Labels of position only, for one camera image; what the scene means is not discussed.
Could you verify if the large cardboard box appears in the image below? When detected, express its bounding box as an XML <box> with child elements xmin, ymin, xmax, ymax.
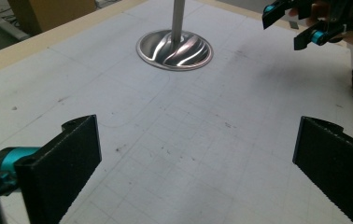
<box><xmin>7</xmin><ymin>0</ymin><xmax>98</xmax><ymax>36</ymax></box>

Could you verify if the white metal table leg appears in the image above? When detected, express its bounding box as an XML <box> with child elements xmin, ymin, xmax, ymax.
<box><xmin>0</xmin><ymin>0</ymin><xmax>32</xmax><ymax>42</ymax></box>

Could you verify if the silver metal hook stand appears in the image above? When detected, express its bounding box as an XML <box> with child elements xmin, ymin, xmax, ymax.
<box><xmin>134</xmin><ymin>0</ymin><xmax>215</xmax><ymax>73</ymax></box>

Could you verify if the white grid mat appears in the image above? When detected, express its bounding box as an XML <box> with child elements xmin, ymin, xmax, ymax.
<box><xmin>0</xmin><ymin>0</ymin><xmax>353</xmax><ymax>224</ymax></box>

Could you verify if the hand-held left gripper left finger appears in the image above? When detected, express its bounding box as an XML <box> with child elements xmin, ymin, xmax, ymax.
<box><xmin>0</xmin><ymin>114</ymin><xmax>103</xmax><ymax>224</ymax></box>

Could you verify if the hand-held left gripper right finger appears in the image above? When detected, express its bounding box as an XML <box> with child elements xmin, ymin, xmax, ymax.
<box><xmin>291</xmin><ymin>115</ymin><xmax>353</xmax><ymax>224</ymax></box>

